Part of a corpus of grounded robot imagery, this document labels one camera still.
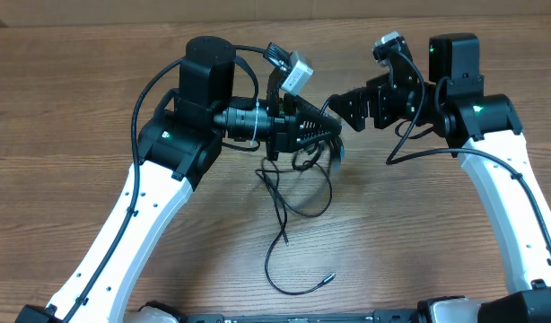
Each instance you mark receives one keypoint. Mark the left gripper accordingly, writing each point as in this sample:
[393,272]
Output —
[286,131]

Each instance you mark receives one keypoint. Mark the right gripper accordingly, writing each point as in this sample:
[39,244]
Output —
[377,96]

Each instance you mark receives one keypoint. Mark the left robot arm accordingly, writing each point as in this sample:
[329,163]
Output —
[171,154]

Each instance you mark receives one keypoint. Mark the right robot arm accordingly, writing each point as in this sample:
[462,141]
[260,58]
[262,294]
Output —
[485,134]

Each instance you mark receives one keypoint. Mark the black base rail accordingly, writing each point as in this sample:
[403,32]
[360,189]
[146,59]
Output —
[329,317]

